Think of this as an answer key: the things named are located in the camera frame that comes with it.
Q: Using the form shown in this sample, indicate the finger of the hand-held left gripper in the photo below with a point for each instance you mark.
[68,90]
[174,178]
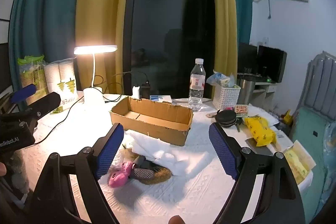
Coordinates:
[47,102]
[23,92]

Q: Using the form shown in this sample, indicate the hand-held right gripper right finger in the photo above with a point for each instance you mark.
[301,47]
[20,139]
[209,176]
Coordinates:
[223,153]

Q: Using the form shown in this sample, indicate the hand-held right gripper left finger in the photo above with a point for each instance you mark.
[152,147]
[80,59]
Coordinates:
[110,150]

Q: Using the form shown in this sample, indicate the pink plush toy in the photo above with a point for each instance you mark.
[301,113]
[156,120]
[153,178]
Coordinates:
[118,178]

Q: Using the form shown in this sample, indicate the grey dotted sock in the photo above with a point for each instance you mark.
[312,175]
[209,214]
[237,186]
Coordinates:
[143,174]

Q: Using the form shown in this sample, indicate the brown cardboard box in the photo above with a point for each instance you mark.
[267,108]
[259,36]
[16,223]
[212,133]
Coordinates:
[157,129]

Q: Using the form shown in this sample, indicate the white cloth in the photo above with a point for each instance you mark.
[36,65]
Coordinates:
[168,153]

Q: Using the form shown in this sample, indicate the brown plush slipper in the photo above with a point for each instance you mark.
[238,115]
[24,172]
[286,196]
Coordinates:
[162,174]

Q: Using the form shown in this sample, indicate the person's left hand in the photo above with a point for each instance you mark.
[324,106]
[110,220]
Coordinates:
[2,169]

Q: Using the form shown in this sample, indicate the person's right hand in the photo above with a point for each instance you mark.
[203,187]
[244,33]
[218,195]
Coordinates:
[176,220]

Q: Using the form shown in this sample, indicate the green pack of paper cups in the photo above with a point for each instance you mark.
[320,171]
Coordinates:
[36,77]

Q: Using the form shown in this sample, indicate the bag of white paper cups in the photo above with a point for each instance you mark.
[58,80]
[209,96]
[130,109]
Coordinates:
[65,82]

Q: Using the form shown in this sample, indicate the black round case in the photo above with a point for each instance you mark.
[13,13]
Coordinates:
[227,117]

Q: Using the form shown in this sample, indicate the bunch of keys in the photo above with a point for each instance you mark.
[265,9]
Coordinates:
[211,115]

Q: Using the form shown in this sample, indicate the yellow snack packet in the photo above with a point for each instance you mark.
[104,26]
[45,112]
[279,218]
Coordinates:
[260,132]

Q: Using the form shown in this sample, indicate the white desk lamp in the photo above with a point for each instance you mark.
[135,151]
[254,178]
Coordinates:
[92,98]

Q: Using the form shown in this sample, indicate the pill blister pack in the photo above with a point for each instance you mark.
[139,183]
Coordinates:
[241,110]

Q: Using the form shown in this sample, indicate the white woven plastic basket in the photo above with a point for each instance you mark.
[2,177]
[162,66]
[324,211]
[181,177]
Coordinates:
[225,96]

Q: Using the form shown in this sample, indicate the white charger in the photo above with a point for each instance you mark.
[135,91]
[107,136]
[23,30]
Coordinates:
[136,92]

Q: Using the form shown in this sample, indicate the stainless steel thermos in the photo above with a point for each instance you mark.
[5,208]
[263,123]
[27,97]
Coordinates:
[246,92]

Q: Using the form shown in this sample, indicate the clear plastic water bottle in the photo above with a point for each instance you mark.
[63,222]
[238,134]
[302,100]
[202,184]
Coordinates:
[197,92]

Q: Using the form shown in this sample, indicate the black power adapter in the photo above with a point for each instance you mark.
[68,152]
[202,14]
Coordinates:
[146,90]

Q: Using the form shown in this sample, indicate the white box with blue label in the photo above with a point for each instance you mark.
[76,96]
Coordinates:
[161,99]

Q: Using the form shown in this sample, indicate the white textured tablecloth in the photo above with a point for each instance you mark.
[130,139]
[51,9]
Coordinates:
[168,200]

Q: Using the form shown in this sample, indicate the white side cabinet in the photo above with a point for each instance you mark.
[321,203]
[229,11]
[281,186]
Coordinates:
[265,92]

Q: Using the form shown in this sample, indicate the small yellow bag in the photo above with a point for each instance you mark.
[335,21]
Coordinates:
[287,116]

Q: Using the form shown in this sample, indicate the yellow tissue pack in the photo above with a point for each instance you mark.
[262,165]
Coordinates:
[296,163]

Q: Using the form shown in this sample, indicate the blue plastic bag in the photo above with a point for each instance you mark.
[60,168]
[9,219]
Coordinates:
[216,78]

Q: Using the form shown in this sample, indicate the teal bed sheet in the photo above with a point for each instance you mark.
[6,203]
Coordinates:
[315,150]

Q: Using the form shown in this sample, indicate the black speaker box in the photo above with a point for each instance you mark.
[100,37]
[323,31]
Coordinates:
[246,57]

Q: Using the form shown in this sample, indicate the black monitor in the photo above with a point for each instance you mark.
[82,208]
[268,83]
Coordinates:
[271,64]

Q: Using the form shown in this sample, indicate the yellow curtain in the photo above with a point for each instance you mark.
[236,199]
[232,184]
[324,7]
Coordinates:
[99,3]
[223,16]

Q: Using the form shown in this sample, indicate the grey padded headboard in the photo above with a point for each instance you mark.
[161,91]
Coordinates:
[320,82]

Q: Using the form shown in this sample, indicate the dark glass door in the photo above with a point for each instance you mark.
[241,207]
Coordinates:
[168,16]

